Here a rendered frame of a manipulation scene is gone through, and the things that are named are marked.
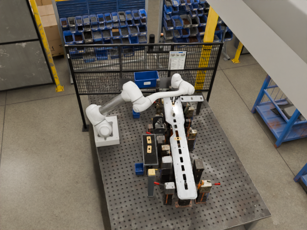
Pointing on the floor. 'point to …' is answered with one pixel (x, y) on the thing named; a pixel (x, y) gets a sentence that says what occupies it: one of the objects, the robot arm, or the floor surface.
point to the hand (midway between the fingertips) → (173, 101)
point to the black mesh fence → (138, 67)
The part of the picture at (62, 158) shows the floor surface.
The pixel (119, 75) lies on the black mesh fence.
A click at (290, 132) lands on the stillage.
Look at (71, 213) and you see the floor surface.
